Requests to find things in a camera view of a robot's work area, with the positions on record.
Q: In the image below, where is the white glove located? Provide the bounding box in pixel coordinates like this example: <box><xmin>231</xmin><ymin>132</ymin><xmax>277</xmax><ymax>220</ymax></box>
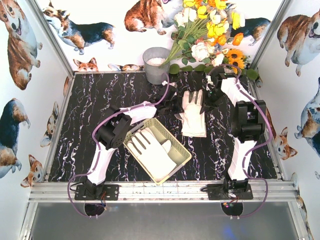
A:
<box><xmin>127</xmin><ymin>127</ymin><xmax>177</xmax><ymax>182</ymax></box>
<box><xmin>174</xmin><ymin>113</ymin><xmax>207</xmax><ymax>138</ymax></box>
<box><xmin>182</xmin><ymin>89</ymin><xmax>203</xmax><ymax>119</ymax></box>

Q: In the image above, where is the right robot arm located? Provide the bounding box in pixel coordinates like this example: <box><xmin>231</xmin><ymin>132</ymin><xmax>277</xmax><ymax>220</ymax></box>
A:
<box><xmin>206</xmin><ymin>73</ymin><xmax>266</xmax><ymax>190</ymax></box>

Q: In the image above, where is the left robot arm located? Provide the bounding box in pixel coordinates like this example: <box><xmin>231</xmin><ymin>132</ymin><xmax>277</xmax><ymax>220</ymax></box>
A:
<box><xmin>83</xmin><ymin>81</ymin><xmax>182</xmax><ymax>198</ymax></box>

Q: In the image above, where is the pale green storage basket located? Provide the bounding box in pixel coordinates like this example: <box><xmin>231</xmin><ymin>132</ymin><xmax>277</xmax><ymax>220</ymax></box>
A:
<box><xmin>123</xmin><ymin>118</ymin><xmax>192</xmax><ymax>185</ymax></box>

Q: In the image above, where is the sunflower pot white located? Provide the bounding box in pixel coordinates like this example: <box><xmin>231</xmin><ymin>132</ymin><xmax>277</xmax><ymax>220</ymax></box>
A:
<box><xmin>222</xmin><ymin>48</ymin><xmax>250</xmax><ymax>74</ymax></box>

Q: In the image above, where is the grey bucket with gravel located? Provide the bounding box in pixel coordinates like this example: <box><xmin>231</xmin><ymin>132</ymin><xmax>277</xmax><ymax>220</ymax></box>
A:
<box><xmin>142</xmin><ymin>47</ymin><xmax>170</xmax><ymax>85</ymax></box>

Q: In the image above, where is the artificial flower bouquet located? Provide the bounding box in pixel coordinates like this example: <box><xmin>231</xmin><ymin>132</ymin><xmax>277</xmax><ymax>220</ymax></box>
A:
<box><xmin>162</xmin><ymin>0</ymin><xmax>246</xmax><ymax>67</ymax></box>

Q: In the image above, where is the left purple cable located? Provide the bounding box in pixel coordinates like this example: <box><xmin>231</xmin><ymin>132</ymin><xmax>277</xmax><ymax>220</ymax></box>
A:
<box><xmin>67</xmin><ymin>72</ymin><xmax>171</xmax><ymax>219</ymax></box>

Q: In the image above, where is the purple cable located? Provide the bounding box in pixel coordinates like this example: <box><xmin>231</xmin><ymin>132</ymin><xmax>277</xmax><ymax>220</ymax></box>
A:
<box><xmin>67</xmin><ymin>72</ymin><xmax>171</xmax><ymax>219</ymax></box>
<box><xmin>207</xmin><ymin>63</ymin><xmax>274</xmax><ymax>219</ymax></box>

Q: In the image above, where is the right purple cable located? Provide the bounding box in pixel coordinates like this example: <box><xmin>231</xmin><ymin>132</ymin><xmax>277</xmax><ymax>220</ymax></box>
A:
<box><xmin>207</xmin><ymin>63</ymin><xmax>274</xmax><ymax>219</ymax></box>

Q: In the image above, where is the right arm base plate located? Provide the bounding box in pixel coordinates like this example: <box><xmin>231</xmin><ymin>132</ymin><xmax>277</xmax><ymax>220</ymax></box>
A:
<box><xmin>206</xmin><ymin>178</ymin><xmax>254</xmax><ymax>200</ymax></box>

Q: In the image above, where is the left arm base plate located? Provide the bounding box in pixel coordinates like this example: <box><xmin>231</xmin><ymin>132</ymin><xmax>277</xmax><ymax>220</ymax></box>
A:
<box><xmin>74</xmin><ymin>184</ymin><xmax>120</xmax><ymax>201</ymax></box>

